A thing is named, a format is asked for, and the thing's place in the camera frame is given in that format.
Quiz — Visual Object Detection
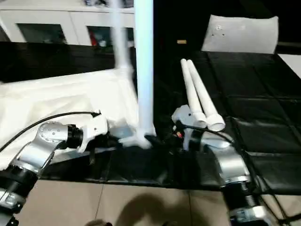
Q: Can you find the white plastic table leg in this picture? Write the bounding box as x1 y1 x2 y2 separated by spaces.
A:
133 0 155 137
186 60 224 132
180 59 207 129
109 0 133 74

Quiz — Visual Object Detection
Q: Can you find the white plastic table top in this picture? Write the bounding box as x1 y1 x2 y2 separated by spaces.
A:
0 67 156 170

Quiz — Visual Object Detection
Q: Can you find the dark robot foot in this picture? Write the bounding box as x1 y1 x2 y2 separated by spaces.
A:
86 219 111 226

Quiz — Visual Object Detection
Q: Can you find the black table mat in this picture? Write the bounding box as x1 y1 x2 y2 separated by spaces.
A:
0 41 301 196

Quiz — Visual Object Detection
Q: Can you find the black cabinet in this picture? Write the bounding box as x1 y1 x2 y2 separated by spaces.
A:
152 0 212 51

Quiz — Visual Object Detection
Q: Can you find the white plastic seat panel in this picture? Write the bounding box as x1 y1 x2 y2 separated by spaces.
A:
201 14 279 54

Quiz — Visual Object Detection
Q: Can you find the white cabinet with glass doors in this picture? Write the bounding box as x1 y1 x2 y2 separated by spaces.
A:
0 0 136 47

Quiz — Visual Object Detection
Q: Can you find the white flat board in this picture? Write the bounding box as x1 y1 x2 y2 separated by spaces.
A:
277 53 301 79

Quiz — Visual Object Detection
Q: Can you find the black metal stand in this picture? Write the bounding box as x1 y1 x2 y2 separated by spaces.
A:
278 216 301 223

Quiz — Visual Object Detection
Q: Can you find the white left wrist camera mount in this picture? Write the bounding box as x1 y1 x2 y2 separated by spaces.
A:
77 115 109 153

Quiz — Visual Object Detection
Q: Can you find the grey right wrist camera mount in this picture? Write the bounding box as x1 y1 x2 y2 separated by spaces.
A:
171 105 196 151

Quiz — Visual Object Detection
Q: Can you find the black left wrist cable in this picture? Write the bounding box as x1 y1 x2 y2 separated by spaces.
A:
0 110 102 152

